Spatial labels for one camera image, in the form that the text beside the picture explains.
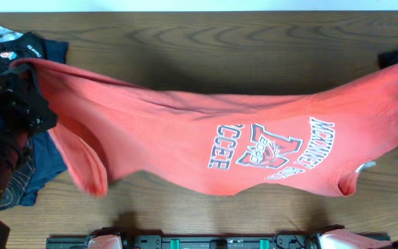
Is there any red printed t-shirt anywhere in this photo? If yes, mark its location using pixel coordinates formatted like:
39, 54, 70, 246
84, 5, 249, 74
30, 59, 398, 196

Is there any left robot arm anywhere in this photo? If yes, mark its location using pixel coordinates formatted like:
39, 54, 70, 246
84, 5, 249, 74
0, 63, 57, 248

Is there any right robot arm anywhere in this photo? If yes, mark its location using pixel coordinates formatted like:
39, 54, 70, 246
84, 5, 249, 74
314, 225, 398, 249

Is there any black orange patterned shirt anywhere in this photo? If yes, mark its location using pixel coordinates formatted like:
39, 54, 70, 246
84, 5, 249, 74
0, 26, 51, 210

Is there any black garment at right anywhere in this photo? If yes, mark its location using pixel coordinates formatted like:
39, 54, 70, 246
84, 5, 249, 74
377, 50, 398, 69

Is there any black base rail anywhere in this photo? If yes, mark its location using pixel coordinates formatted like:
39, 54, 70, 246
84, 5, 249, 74
46, 233, 317, 249

